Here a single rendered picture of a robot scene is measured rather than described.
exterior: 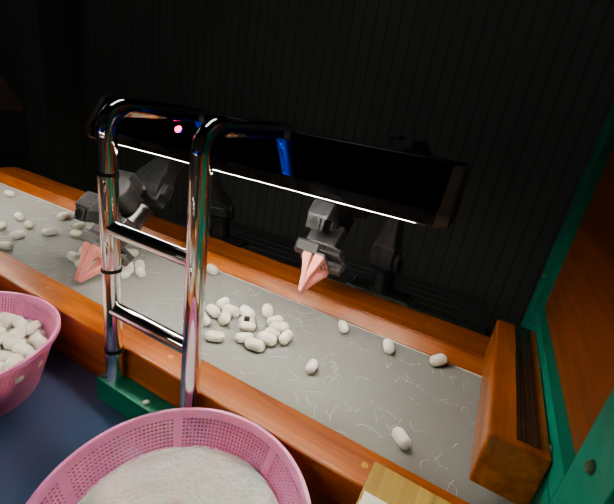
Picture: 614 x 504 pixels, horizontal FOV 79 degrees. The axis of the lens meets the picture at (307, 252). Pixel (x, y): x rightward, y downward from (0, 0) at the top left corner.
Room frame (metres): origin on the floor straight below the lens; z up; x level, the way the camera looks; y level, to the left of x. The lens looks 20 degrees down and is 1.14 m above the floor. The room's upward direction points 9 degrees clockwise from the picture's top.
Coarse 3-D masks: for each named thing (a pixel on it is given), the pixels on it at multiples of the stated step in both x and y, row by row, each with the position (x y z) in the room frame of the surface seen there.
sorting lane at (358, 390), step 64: (0, 192) 1.16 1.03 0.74; (64, 256) 0.78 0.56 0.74; (256, 320) 0.64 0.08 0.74; (320, 320) 0.68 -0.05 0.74; (256, 384) 0.46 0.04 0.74; (320, 384) 0.48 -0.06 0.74; (384, 384) 0.51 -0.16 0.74; (448, 384) 0.53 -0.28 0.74; (384, 448) 0.38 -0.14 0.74; (448, 448) 0.39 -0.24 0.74
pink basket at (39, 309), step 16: (0, 304) 0.54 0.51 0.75; (16, 304) 0.54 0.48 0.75; (32, 304) 0.54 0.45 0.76; (48, 304) 0.53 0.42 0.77; (48, 320) 0.52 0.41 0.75; (48, 336) 0.50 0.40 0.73; (48, 352) 0.46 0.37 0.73; (16, 368) 0.38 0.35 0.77; (32, 368) 0.42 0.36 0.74; (0, 384) 0.37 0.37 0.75; (16, 384) 0.39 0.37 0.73; (32, 384) 0.43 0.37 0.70; (0, 400) 0.38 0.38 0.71; (16, 400) 0.40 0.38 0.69; (0, 416) 0.38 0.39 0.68
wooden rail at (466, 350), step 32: (32, 192) 1.19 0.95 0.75; (64, 192) 1.19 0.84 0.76; (160, 224) 1.03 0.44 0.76; (224, 256) 0.87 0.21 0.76; (256, 256) 0.91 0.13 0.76; (288, 288) 0.77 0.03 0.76; (320, 288) 0.78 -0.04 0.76; (352, 288) 0.80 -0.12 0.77; (352, 320) 0.69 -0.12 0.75; (384, 320) 0.68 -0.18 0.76; (416, 320) 0.70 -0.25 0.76; (448, 352) 0.61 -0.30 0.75; (480, 352) 0.61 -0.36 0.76
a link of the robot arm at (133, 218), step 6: (144, 204) 0.77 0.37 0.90; (138, 210) 0.76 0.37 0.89; (144, 210) 0.77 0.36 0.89; (150, 210) 0.78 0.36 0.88; (126, 216) 0.74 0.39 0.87; (132, 216) 0.75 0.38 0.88; (138, 216) 0.75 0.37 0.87; (144, 216) 0.77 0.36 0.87; (150, 216) 0.78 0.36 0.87; (132, 222) 0.74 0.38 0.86; (138, 222) 0.75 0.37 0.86; (144, 222) 0.77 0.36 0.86; (138, 228) 0.75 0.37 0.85
